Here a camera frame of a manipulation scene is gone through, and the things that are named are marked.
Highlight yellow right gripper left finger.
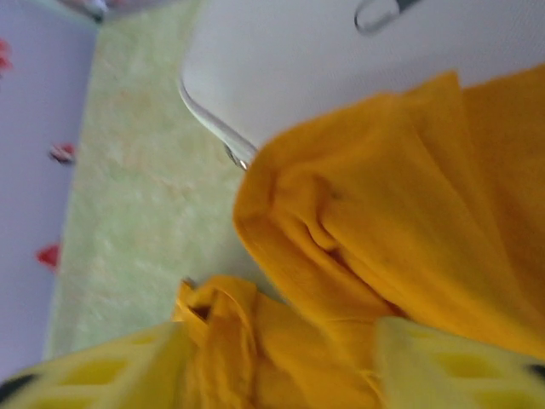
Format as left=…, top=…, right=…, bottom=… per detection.
left=0, top=321, right=196, bottom=409

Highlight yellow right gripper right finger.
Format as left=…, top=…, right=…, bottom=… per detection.
left=374, top=316, right=545, bottom=409

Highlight yellow-orange t-shirt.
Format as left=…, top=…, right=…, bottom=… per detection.
left=171, top=62, right=545, bottom=409

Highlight white plastic box with lid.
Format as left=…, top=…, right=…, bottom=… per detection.
left=178, top=0, right=545, bottom=171

